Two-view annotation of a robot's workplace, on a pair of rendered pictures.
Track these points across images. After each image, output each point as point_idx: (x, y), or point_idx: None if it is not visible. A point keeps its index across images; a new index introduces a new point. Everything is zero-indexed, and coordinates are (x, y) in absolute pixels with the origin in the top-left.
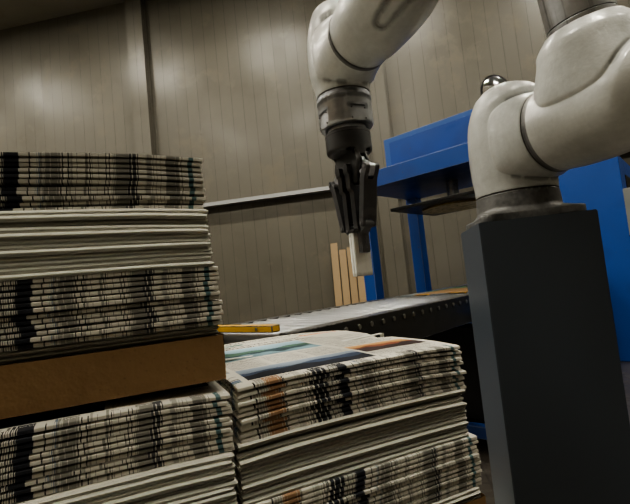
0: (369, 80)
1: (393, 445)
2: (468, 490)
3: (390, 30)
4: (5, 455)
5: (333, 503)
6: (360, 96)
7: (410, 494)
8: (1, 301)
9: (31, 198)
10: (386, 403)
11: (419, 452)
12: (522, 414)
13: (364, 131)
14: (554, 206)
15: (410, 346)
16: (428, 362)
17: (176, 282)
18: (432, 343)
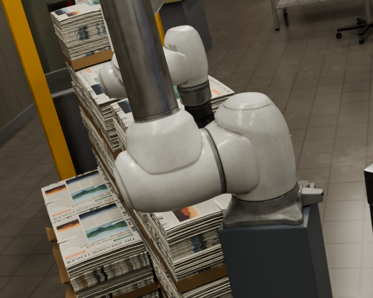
0: (179, 84)
1: (161, 240)
2: (174, 275)
3: None
4: None
5: (155, 239)
6: (179, 93)
7: (165, 257)
8: (123, 145)
9: (119, 124)
10: (157, 227)
11: (165, 249)
12: None
13: (186, 110)
14: (228, 210)
15: (171, 218)
16: (160, 226)
17: None
18: (173, 223)
